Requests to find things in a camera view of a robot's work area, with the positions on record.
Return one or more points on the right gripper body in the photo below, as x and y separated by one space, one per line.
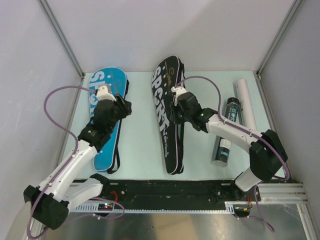
179 116

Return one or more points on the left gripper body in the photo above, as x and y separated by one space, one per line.
121 110

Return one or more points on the black racket bag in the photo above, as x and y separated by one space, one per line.
169 72

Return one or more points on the blue racket bag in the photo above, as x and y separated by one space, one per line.
108 159

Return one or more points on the black shuttlecock tube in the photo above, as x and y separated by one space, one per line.
224 146

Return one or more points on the white shuttlecock tube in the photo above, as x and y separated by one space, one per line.
247 117

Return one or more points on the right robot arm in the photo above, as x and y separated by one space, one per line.
266 152

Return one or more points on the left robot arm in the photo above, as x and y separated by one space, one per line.
50 201

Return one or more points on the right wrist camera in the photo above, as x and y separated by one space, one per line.
177 91

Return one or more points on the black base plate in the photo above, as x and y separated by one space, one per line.
173 195

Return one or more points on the aluminium rail right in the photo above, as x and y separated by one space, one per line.
272 125

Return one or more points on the aluminium frame post left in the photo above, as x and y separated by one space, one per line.
51 18

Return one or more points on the aluminium frame post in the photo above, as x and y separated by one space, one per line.
288 19
51 18

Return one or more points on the aluminium frame post right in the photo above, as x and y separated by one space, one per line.
288 19

